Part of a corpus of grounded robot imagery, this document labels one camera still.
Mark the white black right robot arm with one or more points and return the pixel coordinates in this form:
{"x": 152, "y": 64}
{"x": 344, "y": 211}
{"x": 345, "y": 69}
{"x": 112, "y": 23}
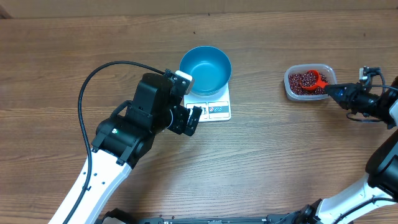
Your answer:
{"x": 378, "y": 187}

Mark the blue metal bowl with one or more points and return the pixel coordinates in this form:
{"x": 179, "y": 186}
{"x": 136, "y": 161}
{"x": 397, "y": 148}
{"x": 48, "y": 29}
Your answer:
{"x": 209, "y": 66}

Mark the red adzuki beans in container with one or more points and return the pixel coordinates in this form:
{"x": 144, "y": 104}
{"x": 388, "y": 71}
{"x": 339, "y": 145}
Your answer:
{"x": 294, "y": 79}

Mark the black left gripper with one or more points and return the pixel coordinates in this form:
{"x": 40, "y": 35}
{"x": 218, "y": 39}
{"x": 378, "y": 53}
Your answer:
{"x": 182, "y": 116}

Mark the orange scoop blue handle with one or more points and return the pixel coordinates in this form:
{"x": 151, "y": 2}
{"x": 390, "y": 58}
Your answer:
{"x": 312, "y": 80}

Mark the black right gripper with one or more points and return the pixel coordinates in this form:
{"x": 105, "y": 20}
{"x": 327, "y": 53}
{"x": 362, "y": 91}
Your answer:
{"x": 347, "y": 96}

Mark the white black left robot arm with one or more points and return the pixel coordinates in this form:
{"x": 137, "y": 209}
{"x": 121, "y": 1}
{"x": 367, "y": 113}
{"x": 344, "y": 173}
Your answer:
{"x": 123, "y": 138}

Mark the clear plastic bean container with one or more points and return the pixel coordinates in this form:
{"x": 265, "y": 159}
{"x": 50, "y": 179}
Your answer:
{"x": 326, "y": 72}

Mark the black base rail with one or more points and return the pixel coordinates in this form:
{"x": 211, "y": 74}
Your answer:
{"x": 118, "y": 216}

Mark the white digital kitchen scale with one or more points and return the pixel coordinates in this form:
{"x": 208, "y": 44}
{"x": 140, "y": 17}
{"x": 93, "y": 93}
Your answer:
{"x": 216, "y": 107}

